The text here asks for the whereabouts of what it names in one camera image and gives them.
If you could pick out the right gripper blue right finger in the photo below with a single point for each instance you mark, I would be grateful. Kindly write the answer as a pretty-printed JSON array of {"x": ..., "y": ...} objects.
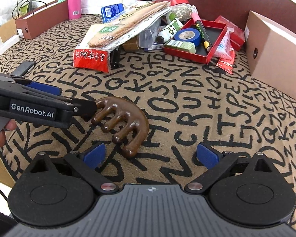
[{"x": 207, "y": 155}]

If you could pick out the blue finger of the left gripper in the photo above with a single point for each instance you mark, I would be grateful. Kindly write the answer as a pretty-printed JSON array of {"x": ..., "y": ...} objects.
[{"x": 45, "y": 87}]

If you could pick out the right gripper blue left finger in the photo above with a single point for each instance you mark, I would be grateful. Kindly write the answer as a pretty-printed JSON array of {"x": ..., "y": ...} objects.
[{"x": 94, "y": 156}]

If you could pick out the packaged brown insole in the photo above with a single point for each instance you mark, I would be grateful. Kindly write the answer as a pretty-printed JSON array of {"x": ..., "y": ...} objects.
[{"x": 128, "y": 24}]

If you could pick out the pink capped black marker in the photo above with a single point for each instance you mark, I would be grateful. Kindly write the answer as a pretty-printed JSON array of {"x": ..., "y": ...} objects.
[{"x": 204, "y": 36}]

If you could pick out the red snack package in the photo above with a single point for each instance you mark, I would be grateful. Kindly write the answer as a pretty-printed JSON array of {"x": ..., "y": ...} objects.
[{"x": 94, "y": 58}]

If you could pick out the open brown box at left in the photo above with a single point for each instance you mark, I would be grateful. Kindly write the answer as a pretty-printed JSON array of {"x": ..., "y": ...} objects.
[{"x": 32, "y": 24}]

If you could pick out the pink thermos bottle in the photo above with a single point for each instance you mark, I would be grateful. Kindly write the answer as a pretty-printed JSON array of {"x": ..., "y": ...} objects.
[{"x": 74, "y": 9}]

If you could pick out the blue plastic case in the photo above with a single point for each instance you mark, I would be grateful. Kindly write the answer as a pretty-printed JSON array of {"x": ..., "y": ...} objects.
[{"x": 110, "y": 11}]

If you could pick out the red plastic packet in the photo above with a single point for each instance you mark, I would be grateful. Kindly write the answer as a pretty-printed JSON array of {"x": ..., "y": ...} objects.
[{"x": 230, "y": 43}]

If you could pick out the clear plastic bag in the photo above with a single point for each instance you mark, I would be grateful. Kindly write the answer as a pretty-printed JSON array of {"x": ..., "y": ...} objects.
[{"x": 148, "y": 36}]

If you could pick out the small green box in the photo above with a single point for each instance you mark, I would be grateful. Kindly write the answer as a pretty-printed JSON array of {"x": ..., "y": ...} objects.
[{"x": 188, "y": 47}]

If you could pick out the large brown cardboard box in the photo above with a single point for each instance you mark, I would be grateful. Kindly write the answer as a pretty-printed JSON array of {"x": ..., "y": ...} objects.
[{"x": 271, "y": 53}]

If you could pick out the blue tape roll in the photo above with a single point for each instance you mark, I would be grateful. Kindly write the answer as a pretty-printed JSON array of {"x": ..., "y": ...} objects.
[{"x": 188, "y": 35}]

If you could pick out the red shallow tray box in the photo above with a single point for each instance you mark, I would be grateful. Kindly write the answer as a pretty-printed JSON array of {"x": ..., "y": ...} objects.
[{"x": 215, "y": 31}]

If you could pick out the white green tube bottle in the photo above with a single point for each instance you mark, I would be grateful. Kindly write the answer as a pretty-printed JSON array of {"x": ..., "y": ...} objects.
[{"x": 169, "y": 31}]

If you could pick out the red lidded jar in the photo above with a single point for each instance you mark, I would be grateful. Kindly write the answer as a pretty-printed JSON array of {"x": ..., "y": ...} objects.
[{"x": 181, "y": 9}]

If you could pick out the dark brown headboard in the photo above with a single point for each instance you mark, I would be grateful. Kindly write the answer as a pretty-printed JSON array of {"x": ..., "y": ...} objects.
[{"x": 237, "y": 11}]

